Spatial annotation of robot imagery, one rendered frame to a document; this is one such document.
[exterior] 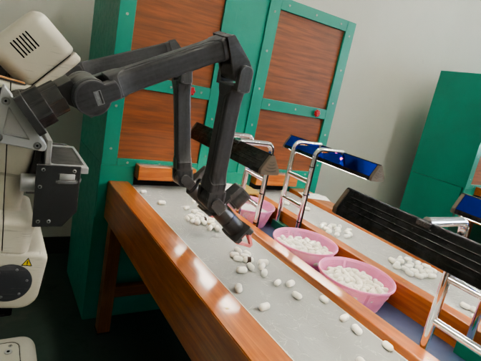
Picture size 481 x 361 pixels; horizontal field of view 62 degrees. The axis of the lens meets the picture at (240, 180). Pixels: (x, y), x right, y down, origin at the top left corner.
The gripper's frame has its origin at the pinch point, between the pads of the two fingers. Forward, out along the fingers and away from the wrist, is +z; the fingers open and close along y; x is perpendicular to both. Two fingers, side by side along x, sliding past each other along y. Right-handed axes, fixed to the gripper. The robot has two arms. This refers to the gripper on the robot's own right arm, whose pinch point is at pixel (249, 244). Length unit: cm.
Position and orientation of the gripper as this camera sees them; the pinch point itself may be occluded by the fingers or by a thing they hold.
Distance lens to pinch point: 135.9
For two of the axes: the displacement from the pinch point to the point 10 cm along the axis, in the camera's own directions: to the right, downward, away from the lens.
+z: 5.1, 6.6, 5.5
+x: -7.0, 6.9, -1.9
